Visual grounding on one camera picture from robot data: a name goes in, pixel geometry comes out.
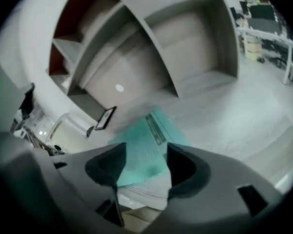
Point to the black office chair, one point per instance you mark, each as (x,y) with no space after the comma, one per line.
(274,50)

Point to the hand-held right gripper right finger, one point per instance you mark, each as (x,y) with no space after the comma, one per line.
(210,179)

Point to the white desk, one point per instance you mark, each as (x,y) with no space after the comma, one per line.
(278,43)

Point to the teal book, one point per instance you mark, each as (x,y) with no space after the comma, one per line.
(146,145)

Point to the wooden barrel bin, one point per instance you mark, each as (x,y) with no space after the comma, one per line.
(252,47)

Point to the black picture frame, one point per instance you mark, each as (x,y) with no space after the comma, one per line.
(105,118)

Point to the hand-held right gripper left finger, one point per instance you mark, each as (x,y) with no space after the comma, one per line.
(88,179)

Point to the black monitor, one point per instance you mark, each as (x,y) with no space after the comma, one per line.
(261,11)

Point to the grey wooden shelf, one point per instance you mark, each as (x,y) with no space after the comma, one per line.
(146,47)

